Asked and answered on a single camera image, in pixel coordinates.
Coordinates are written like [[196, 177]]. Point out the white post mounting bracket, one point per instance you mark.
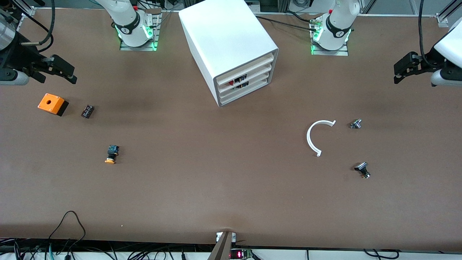
[[218, 236]]

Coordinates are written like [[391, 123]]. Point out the left Franka gripper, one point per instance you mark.
[[430, 62]]

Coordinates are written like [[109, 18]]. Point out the small black push button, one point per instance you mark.
[[361, 166]]

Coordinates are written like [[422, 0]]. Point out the red mushroom push button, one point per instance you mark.
[[240, 78]]

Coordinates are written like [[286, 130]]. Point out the white curved plastic arc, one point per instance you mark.
[[308, 138]]

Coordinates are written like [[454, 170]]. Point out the white drawer cabinet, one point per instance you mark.
[[223, 36]]

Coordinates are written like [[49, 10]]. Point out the orange button enclosure box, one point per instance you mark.
[[50, 102]]

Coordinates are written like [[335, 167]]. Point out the small black contact block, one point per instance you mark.
[[87, 111]]

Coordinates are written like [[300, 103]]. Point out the white drawer with red button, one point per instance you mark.
[[260, 71]]

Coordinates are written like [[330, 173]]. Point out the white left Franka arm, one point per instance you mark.
[[337, 21]]

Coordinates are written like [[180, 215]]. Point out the right Franka gripper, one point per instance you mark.
[[18, 59]]

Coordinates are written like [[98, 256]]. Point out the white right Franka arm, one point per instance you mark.
[[130, 21]]

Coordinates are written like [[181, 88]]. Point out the white drawer with yellow button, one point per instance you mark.
[[260, 64]]

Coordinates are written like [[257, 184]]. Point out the aluminium table corner bracket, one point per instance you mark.
[[28, 12], [442, 21]]

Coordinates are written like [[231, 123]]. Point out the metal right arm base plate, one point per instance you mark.
[[124, 47]]

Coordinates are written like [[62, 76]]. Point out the small silver push button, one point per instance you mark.
[[356, 124]]

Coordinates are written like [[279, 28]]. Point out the yellow mushroom push button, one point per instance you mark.
[[111, 160]]

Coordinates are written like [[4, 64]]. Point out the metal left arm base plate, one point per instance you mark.
[[343, 53]]

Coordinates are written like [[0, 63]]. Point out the device with red display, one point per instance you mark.
[[238, 254]]

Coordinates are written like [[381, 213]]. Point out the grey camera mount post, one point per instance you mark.
[[222, 249]]

